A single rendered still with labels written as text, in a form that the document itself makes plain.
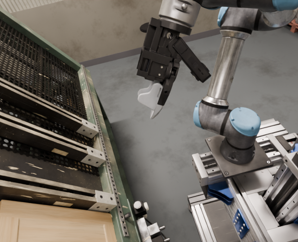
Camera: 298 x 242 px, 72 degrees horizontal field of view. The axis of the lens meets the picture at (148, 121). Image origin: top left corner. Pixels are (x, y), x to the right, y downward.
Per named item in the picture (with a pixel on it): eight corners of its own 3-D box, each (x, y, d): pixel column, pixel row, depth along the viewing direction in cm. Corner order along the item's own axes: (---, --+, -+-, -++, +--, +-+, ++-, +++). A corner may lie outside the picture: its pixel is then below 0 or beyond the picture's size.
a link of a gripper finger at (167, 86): (155, 99, 48) (166, 62, 45) (161, 101, 48) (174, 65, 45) (156, 106, 44) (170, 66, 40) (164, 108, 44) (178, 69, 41)
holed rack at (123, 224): (128, 236, 94) (129, 235, 94) (123, 236, 92) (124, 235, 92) (83, 66, 206) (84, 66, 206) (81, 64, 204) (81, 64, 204)
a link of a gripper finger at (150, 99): (132, 113, 49) (143, 76, 46) (156, 119, 50) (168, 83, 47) (132, 118, 46) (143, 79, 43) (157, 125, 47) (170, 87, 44)
